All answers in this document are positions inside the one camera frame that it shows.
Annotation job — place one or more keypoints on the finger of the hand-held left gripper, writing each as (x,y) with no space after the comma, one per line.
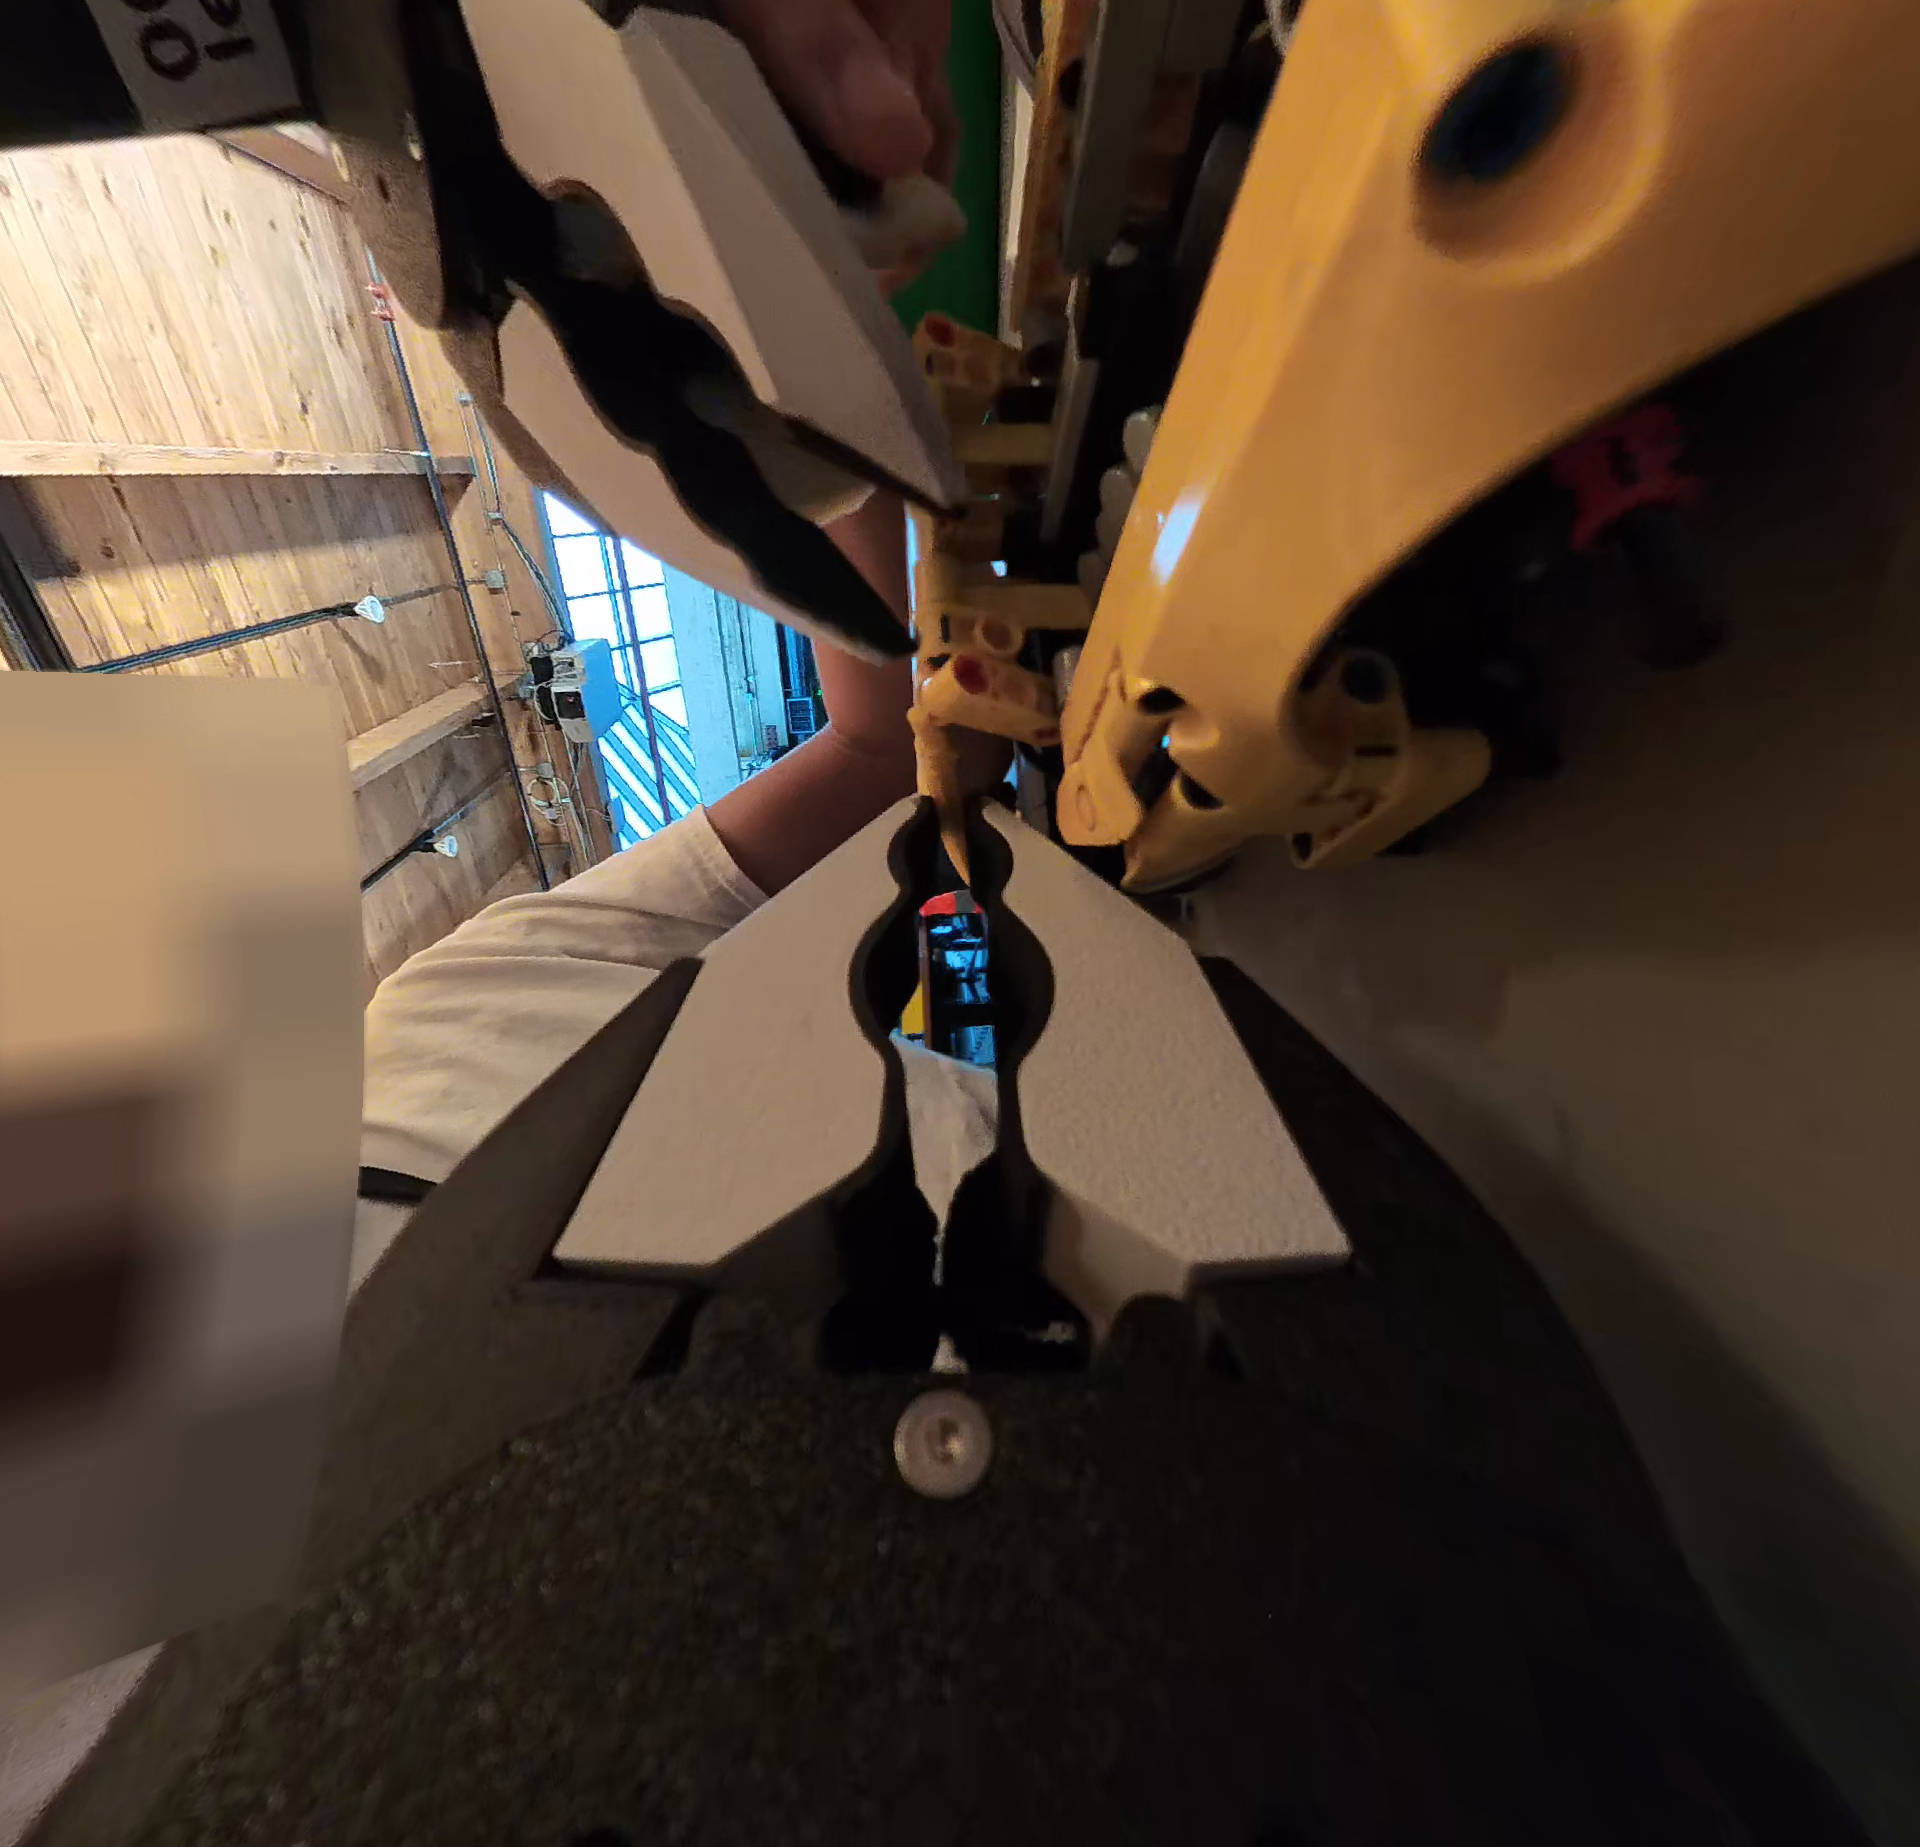
(584,452)
(705,182)

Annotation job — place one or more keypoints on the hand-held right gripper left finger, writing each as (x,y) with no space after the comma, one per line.
(721,1128)

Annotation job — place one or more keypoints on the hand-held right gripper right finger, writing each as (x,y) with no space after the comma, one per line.
(1170,1128)

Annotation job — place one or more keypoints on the person's left hand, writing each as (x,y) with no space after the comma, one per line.
(854,46)

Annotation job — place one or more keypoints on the green box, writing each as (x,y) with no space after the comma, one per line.
(975,106)

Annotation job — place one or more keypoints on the yellow toy brick model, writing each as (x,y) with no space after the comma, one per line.
(1350,302)

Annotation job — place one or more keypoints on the person's left forearm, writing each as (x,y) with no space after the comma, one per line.
(854,768)

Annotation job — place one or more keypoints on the grey electrical box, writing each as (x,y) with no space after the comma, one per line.
(579,684)

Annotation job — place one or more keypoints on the window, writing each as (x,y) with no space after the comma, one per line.
(630,632)

